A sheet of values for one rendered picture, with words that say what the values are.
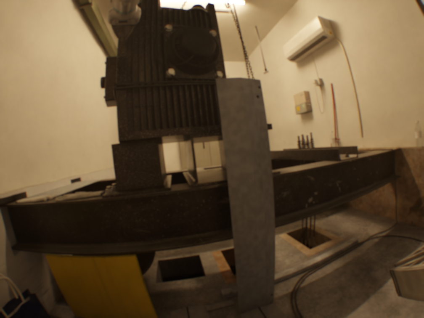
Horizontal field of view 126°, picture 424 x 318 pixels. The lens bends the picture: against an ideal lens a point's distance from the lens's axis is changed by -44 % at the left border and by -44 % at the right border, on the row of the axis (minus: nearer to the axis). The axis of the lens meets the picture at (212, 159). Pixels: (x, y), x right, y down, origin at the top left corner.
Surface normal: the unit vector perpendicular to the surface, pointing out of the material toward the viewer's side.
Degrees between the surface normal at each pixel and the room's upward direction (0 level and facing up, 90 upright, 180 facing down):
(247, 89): 90
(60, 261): 90
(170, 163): 90
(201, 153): 90
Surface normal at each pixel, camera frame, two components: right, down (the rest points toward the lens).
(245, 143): 0.09, 0.04
